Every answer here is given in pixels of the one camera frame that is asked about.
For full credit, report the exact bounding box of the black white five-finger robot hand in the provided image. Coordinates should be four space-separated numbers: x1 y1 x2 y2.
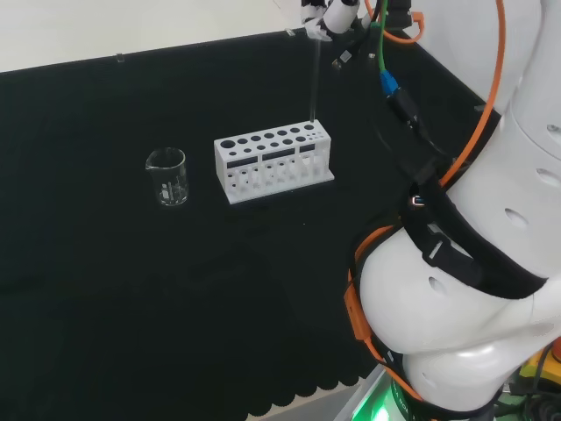
299 0 359 43

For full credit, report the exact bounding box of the clear glass rod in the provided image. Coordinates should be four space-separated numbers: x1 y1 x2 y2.
308 37 323 124

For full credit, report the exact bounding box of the white test tube rack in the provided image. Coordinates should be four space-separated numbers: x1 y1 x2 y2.
213 123 337 206

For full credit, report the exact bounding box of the clear glass beaker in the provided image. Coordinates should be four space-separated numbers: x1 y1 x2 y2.
145 146 190 208

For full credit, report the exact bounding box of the black bench cloth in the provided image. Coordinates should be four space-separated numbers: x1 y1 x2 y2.
0 26 503 421

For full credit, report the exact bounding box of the yellow stop button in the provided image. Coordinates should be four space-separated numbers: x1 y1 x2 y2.
519 335 561 396

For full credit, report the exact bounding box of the green cable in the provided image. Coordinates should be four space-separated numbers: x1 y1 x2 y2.
375 0 402 96

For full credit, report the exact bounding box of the orange cable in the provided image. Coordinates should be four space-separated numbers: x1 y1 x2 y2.
345 0 508 403

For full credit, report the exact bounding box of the metal base plate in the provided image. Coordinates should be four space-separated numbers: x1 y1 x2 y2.
336 362 398 421

